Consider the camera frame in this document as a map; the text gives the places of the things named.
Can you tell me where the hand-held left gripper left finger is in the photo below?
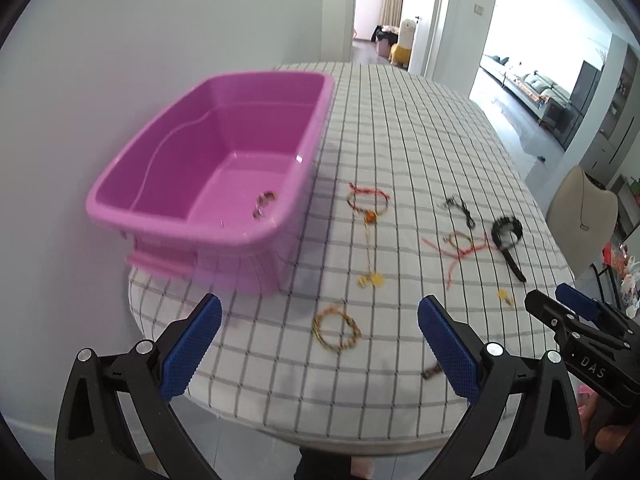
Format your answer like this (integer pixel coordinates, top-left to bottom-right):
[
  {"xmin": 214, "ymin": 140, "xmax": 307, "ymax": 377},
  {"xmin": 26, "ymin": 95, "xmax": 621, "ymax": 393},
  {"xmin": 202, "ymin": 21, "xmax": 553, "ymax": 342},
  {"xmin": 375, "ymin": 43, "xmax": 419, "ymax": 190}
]
[{"xmin": 54, "ymin": 292, "xmax": 223, "ymax": 480}]

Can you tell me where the dark cabinet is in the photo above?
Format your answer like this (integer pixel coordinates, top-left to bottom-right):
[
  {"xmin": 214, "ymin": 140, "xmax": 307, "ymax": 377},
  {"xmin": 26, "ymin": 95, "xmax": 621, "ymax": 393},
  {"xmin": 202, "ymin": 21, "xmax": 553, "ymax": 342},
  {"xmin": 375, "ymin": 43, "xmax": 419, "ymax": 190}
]
[{"xmin": 565, "ymin": 60, "xmax": 604, "ymax": 151}]

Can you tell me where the red brown bracelet orange bead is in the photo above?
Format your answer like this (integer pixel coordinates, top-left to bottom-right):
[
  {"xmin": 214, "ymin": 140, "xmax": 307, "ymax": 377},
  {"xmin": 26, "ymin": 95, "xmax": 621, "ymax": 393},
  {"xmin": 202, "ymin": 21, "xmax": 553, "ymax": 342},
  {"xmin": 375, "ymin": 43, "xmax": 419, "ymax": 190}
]
[{"xmin": 347, "ymin": 183, "xmax": 391, "ymax": 224}]

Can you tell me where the brown beaded bracelet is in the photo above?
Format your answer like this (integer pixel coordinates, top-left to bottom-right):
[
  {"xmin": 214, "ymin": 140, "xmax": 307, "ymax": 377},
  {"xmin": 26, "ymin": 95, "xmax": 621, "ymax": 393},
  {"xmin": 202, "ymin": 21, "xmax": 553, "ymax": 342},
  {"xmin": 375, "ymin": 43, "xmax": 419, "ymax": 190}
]
[{"xmin": 252, "ymin": 190, "xmax": 277, "ymax": 220}]

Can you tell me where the pink plastic basin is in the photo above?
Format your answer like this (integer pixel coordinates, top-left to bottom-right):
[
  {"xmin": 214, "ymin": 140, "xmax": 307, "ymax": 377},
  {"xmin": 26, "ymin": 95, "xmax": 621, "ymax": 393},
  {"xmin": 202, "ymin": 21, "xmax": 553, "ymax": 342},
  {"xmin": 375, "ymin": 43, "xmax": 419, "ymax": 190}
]
[{"xmin": 85, "ymin": 71, "xmax": 336, "ymax": 297}]

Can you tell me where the beige curtain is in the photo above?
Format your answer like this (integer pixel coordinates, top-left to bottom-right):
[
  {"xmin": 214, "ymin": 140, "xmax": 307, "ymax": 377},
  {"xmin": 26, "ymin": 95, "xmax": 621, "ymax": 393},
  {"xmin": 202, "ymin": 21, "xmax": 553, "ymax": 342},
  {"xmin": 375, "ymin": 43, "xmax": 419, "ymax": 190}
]
[{"xmin": 380, "ymin": 0, "xmax": 407, "ymax": 31}]

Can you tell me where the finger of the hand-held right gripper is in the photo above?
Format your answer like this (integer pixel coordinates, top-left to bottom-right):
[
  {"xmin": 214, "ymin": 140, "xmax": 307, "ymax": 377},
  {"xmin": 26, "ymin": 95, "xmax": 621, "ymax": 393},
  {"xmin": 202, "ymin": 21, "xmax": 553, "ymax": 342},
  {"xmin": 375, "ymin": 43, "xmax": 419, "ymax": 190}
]
[
  {"xmin": 556, "ymin": 283, "xmax": 640, "ymax": 333},
  {"xmin": 525, "ymin": 289, "xmax": 583, "ymax": 342}
]

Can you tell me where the black wristwatch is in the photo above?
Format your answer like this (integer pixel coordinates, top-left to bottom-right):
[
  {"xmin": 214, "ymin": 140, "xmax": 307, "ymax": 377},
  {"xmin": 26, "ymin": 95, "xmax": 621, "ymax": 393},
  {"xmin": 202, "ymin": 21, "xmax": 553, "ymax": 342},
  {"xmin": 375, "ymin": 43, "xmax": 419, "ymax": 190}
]
[{"xmin": 491, "ymin": 216, "xmax": 528, "ymax": 283}]

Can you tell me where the colourful bouquet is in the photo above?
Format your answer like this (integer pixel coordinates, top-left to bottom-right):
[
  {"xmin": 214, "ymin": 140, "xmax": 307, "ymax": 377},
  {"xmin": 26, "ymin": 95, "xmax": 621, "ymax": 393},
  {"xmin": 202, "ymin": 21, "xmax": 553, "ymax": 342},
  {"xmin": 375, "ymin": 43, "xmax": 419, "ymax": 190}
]
[{"xmin": 602, "ymin": 242, "xmax": 640, "ymax": 318}]

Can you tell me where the green sofa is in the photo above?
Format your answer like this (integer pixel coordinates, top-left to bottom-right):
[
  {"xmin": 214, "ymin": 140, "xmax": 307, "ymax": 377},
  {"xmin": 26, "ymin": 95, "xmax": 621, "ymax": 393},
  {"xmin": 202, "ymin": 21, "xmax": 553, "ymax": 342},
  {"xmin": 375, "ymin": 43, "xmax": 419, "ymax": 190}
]
[{"xmin": 520, "ymin": 72, "xmax": 572, "ymax": 112}]

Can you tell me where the white sofa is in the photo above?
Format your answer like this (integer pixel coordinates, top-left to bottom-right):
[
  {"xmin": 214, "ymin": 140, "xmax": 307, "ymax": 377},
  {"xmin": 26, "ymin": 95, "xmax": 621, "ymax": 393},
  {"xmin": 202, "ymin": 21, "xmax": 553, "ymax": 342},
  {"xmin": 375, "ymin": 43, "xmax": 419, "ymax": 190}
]
[{"xmin": 480, "ymin": 55, "xmax": 521, "ymax": 86}]

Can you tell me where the black cord necklace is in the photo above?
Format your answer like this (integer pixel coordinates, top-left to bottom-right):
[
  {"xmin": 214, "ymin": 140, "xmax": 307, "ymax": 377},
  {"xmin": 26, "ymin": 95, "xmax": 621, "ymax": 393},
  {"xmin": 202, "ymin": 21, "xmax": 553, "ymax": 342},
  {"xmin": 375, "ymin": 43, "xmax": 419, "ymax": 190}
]
[{"xmin": 439, "ymin": 195, "xmax": 476, "ymax": 231}]

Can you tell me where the red cord bracelet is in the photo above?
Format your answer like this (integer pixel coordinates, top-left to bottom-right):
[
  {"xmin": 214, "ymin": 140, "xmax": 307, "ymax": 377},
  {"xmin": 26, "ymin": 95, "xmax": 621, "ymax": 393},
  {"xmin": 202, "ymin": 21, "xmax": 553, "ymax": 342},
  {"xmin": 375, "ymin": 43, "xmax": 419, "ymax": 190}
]
[{"xmin": 422, "ymin": 230, "xmax": 496, "ymax": 291}]

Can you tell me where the yellow white plush toy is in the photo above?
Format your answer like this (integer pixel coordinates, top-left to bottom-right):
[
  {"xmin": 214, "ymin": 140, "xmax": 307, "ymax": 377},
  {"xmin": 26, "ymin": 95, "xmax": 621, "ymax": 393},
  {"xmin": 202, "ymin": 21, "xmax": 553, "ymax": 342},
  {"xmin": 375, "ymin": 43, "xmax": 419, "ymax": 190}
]
[{"xmin": 390, "ymin": 19, "xmax": 418, "ymax": 67}]

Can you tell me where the grey shelf unit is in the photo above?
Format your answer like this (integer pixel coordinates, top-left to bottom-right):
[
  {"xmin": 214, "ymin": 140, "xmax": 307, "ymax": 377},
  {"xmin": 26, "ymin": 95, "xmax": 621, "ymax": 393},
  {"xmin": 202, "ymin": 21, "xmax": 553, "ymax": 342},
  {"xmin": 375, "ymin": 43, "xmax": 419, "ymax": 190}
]
[{"xmin": 580, "ymin": 42, "xmax": 640, "ymax": 192}]

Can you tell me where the gold braided bracelet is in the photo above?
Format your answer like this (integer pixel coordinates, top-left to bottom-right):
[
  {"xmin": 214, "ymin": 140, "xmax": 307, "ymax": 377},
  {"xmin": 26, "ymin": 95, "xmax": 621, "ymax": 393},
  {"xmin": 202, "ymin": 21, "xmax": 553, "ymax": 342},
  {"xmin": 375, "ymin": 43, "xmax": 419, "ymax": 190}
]
[{"xmin": 312, "ymin": 306, "xmax": 362, "ymax": 356}]

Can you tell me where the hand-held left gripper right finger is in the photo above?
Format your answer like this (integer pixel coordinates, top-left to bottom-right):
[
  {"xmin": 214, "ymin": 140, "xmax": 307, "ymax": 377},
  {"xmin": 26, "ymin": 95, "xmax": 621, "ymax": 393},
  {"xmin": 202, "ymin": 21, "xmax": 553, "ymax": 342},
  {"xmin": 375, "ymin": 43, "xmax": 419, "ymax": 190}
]
[{"xmin": 417, "ymin": 294, "xmax": 586, "ymax": 480}]

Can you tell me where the white checked tablecloth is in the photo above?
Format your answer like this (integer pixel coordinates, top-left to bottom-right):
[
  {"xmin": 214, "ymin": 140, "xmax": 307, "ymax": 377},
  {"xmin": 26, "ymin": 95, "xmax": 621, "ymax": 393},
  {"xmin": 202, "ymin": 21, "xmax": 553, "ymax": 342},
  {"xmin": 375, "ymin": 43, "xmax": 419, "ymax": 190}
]
[{"xmin": 127, "ymin": 61, "xmax": 576, "ymax": 456}]

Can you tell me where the gold chain yellow pendant necklace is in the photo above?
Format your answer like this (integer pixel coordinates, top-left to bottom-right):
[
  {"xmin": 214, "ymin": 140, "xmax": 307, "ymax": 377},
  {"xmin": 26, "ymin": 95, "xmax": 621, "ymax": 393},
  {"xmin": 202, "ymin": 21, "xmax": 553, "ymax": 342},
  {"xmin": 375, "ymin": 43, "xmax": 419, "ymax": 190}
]
[{"xmin": 356, "ymin": 221, "xmax": 387, "ymax": 290}]

